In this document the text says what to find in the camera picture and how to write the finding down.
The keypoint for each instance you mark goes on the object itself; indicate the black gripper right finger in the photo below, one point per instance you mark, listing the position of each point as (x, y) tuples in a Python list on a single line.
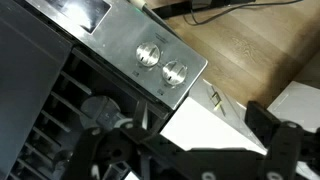
[(287, 144)]

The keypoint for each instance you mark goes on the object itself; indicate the silver stove knob upper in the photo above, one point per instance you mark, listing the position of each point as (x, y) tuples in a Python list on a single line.
[(148, 54)]

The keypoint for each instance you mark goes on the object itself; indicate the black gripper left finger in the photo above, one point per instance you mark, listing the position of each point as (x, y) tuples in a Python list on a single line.
[(112, 155)]

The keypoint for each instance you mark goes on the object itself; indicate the stainless steel gas stove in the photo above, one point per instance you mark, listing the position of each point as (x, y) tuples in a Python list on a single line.
[(70, 65)]

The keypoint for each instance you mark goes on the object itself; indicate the silver stove knob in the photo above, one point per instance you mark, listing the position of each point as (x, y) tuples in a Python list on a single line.
[(148, 54), (174, 72)]

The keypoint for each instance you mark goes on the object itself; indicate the white cabinet with handle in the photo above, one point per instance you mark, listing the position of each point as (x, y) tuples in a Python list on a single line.
[(209, 118)]

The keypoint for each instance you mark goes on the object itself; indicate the silver stove knob lower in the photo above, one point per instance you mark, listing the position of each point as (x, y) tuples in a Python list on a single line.
[(174, 72)]

